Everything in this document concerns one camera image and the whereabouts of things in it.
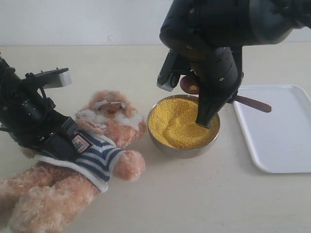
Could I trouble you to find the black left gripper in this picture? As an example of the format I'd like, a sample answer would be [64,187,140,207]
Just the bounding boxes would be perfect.
[0,80,78,161]

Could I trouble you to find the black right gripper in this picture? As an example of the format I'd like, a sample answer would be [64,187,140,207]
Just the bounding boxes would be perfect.
[159,0,242,129]

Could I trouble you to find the dark brown wooden spoon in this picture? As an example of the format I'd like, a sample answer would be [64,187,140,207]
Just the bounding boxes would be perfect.
[180,76,272,113]

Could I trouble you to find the tan teddy bear striped shirt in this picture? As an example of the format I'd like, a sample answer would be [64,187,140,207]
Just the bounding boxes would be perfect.
[0,90,147,233]

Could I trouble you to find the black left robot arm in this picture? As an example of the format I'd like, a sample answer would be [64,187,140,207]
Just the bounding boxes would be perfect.
[0,59,78,161]

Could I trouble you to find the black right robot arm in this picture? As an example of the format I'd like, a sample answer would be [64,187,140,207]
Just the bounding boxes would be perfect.
[157,0,311,128]

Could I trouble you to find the yellow millet grain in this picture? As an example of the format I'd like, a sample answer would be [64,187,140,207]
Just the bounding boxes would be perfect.
[148,98,220,150]

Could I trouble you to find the steel bowl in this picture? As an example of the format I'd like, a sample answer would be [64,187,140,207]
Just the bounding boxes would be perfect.
[147,95,221,159]

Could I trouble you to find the white rectangular plastic tray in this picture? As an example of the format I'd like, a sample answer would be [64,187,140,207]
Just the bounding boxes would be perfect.
[234,84,311,173]

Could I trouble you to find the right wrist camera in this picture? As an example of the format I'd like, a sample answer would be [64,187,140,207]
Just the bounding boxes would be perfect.
[156,50,189,92]

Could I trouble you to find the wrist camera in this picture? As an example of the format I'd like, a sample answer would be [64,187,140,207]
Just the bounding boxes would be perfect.
[156,50,189,92]
[24,67,72,89]

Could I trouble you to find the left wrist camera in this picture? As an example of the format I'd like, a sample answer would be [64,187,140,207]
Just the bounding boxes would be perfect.
[24,67,72,89]

